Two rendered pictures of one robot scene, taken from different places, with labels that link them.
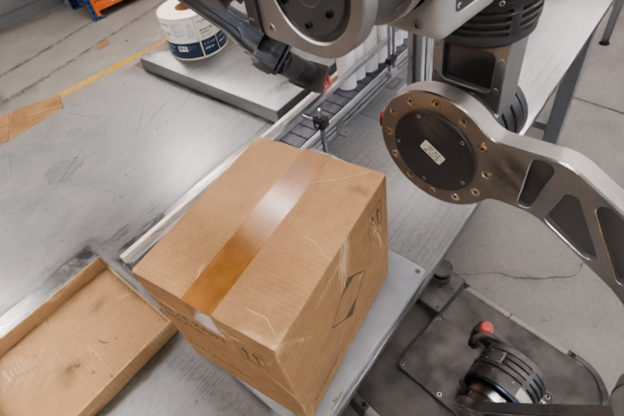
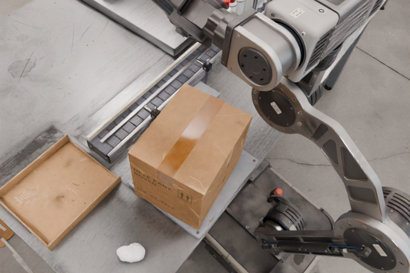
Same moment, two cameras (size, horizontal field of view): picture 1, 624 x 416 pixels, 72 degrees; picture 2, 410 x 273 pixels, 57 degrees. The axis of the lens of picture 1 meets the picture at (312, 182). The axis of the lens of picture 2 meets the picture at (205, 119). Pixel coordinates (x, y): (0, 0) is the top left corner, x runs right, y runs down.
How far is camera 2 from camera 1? 0.51 m
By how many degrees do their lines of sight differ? 14
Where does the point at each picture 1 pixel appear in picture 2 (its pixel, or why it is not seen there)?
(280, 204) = (201, 125)
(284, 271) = (205, 160)
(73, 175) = (30, 72)
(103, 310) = (72, 166)
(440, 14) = (297, 75)
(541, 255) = (315, 151)
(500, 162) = (306, 120)
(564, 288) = (324, 172)
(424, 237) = (258, 142)
